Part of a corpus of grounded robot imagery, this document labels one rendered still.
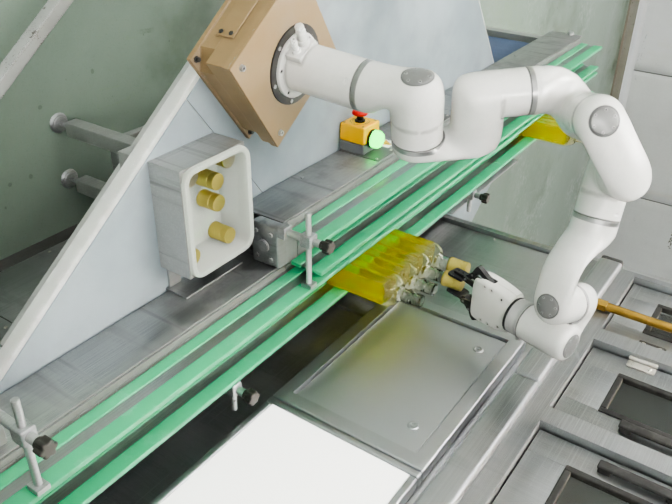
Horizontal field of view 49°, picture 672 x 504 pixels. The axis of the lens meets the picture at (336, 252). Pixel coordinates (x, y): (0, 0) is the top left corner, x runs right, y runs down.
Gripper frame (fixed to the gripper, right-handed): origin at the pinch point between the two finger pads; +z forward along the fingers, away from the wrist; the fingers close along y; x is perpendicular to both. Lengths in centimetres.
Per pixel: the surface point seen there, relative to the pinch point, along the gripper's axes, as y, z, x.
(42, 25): 45, 88, 47
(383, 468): -11.8, -20.0, 40.5
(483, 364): -12.4, -12.4, 4.4
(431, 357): -12.4, -3.8, 11.1
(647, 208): -246, 206, -536
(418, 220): -3.5, 29.5, -18.2
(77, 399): 7, 10, 80
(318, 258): 6.4, 19.1, 23.3
